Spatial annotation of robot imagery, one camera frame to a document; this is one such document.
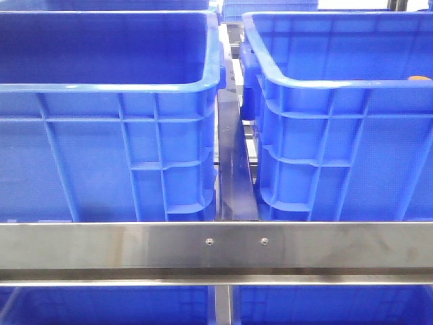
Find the blue crate background centre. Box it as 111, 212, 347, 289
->
222, 0, 319, 22

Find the blue bin behind source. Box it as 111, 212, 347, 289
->
46, 0, 221, 12

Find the steel centre divider rail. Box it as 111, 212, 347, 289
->
217, 58, 259, 221

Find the steel front rack rail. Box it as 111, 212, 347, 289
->
1, 221, 432, 286

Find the yellow push button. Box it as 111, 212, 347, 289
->
407, 75, 432, 81

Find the blue shelf bin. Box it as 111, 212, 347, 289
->
1, 286, 216, 324
235, 285, 432, 324

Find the blue lower shelf bin left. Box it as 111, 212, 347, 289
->
1, 286, 216, 324

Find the blue button source bin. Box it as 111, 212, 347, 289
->
1, 11, 225, 223

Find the blue target bin right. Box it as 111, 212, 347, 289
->
240, 12, 432, 221

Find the blue lower shelf bin right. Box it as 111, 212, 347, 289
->
235, 285, 432, 324

